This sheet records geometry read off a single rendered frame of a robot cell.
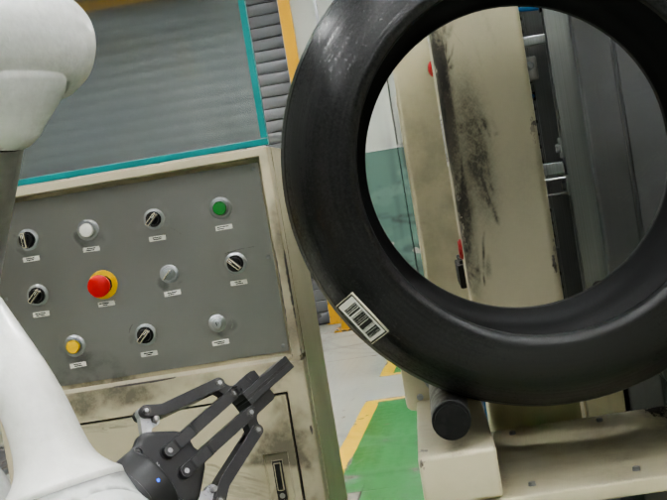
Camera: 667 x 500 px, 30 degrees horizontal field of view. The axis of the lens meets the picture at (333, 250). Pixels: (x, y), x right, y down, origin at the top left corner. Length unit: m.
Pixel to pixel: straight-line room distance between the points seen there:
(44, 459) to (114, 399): 1.21
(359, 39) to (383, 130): 9.20
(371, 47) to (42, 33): 0.35
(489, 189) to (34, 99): 0.69
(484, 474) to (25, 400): 0.59
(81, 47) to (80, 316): 0.95
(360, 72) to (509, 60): 0.44
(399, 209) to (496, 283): 8.81
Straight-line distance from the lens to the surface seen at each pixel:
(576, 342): 1.39
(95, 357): 2.27
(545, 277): 1.78
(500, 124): 1.76
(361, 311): 1.39
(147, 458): 1.21
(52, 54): 1.35
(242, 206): 2.19
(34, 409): 1.03
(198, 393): 1.27
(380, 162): 10.57
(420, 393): 1.76
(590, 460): 1.56
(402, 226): 10.58
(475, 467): 1.43
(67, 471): 1.01
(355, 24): 1.39
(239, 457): 1.27
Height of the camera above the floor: 1.18
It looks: 3 degrees down
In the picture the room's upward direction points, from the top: 9 degrees counter-clockwise
